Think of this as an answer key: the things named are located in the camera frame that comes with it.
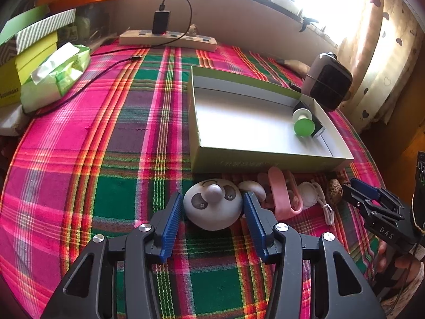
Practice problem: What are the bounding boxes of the green and white cardboard box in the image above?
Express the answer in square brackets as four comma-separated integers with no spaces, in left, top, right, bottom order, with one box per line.
[188,66,355,174]

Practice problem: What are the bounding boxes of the white egg-shaped panda case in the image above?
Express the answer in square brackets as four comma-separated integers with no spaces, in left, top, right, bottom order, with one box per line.
[183,178,243,231]

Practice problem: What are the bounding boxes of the black charging cable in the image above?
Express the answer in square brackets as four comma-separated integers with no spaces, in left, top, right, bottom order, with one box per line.
[20,0,194,117]

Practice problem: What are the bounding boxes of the green and white suction holder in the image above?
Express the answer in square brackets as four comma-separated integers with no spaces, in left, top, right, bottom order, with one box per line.
[292,109,315,137]

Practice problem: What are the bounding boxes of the beige power strip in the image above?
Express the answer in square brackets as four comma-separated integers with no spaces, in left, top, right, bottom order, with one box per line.
[118,30,218,53]

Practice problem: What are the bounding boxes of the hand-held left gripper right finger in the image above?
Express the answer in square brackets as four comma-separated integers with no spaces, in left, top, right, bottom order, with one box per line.
[242,192,387,319]

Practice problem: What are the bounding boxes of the white cable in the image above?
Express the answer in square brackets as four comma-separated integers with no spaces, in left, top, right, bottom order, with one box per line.
[312,183,336,225]

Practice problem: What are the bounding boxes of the green striped box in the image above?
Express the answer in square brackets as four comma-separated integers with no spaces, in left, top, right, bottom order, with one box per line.
[15,8,77,55]

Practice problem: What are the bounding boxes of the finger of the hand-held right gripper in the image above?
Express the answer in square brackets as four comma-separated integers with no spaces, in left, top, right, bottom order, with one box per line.
[349,178,410,221]
[341,183,382,220]

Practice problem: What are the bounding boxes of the person's right hand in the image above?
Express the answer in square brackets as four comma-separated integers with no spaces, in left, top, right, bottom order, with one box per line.
[376,239,422,286]

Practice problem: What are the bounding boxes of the black bike light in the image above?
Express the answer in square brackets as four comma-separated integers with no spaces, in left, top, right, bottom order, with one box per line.
[292,101,325,139]

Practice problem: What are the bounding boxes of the cream curtain with hearts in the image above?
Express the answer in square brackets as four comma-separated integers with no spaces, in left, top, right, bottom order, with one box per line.
[332,0,422,133]

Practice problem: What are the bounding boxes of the plaid tablecloth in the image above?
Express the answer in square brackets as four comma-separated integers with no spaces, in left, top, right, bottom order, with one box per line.
[0,38,387,319]

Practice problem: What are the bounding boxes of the clear plastic container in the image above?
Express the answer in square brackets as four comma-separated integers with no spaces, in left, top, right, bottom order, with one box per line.
[75,5,112,40]

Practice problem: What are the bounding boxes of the black charger adapter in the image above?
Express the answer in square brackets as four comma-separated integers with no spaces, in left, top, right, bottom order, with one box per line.
[152,10,171,35]

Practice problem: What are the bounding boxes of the black window latch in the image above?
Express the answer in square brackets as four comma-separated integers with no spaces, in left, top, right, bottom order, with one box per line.
[300,16,320,33]

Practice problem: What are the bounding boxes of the brown walnut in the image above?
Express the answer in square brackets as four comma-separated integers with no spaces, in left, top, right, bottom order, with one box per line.
[327,179,343,204]

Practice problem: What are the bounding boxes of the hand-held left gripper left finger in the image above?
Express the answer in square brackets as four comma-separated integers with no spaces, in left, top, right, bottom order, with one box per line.
[40,192,185,319]

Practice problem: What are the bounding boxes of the green box lid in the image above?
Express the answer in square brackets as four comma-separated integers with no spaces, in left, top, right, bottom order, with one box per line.
[0,5,50,45]

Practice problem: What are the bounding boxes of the green tissue pack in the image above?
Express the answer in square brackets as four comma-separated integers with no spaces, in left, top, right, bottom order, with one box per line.
[20,42,92,114]

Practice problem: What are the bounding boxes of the grey portable heater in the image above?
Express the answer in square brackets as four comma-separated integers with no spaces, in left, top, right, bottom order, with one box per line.
[300,52,353,112]

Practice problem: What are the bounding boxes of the yellow-green box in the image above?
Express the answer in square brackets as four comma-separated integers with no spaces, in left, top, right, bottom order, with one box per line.
[0,31,58,108]

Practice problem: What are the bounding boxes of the pink silicone clip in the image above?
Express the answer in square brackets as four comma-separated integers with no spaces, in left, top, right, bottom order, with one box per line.
[267,166,293,218]
[284,169,304,215]

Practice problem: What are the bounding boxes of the white round puck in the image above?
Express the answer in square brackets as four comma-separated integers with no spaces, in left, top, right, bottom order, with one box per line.
[296,181,324,211]

